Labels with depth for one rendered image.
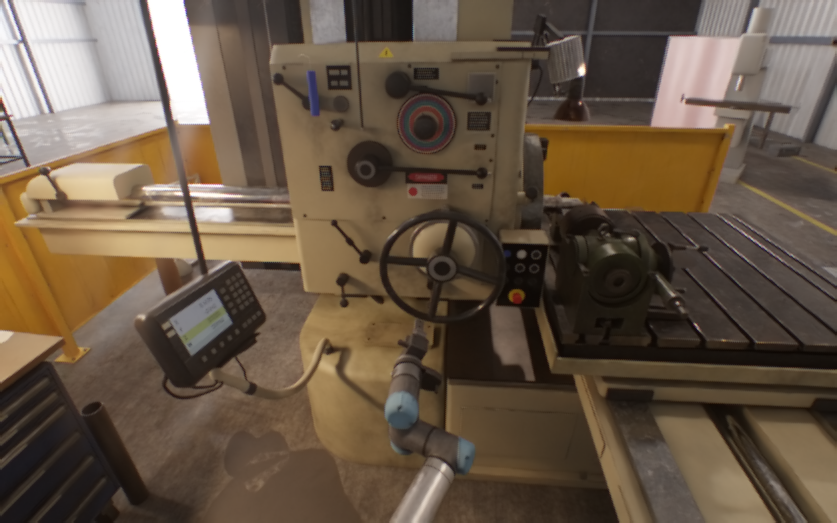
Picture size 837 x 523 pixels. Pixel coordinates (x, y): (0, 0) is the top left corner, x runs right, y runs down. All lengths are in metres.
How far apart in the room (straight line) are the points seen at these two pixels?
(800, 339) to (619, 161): 2.52
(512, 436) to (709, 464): 0.80
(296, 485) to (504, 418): 1.05
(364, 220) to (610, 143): 2.90
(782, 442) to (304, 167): 1.83
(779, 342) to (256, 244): 2.00
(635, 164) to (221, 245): 3.33
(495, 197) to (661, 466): 0.98
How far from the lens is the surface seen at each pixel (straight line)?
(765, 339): 1.83
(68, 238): 2.52
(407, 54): 1.34
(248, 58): 2.18
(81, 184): 2.30
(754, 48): 7.26
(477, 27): 1.97
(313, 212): 1.49
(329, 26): 2.04
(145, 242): 2.27
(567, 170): 3.98
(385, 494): 2.26
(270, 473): 2.43
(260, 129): 2.21
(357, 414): 2.09
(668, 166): 4.25
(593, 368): 1.61
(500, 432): 2.09
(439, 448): 1.06
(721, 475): 1.71
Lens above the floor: 1.89
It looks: 28 degrees down
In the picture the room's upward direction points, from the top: 1 degrees counter-clockwise
